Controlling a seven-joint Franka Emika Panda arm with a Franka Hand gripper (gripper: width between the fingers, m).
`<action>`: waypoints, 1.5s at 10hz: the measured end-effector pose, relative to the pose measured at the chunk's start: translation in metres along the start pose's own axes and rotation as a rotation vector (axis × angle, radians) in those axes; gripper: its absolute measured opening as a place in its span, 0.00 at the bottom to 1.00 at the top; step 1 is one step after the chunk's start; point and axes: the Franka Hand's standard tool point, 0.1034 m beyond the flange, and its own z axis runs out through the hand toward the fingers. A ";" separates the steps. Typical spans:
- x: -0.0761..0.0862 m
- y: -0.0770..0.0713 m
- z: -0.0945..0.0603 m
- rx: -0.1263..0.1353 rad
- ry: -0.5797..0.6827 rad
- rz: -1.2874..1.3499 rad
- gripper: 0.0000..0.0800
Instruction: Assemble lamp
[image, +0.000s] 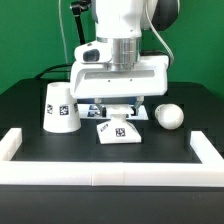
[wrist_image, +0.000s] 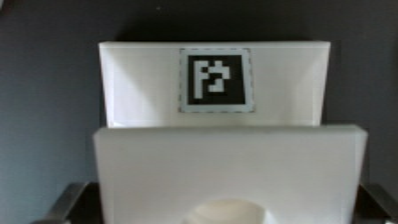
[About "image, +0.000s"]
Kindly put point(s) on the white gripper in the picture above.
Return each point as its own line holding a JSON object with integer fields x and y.
{"x": 147, "y": 78}

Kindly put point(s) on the white lamp base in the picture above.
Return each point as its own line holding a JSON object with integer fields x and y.
{"x": 118, "y": 130}

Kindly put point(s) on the white lamp bulb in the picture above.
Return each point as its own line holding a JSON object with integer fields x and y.
{"x": 169, "y": 116}

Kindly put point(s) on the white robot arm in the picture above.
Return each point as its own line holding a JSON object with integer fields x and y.
{"x": 114, "y": 66}

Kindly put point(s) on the white lamp shade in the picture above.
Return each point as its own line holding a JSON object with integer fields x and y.
{"x": 61, "y": 113}

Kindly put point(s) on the white marker sheet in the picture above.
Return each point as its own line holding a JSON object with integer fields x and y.
{"x": 90, "y": 111}

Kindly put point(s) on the white U-shaped fence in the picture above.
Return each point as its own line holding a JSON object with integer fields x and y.
{"x": 209, "y": 172}

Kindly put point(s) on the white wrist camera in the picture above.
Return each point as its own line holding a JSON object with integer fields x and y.
{"x": 94, "y": 52}

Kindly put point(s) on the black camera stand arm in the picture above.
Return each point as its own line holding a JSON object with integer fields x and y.
{"x": 77, "y": 8}

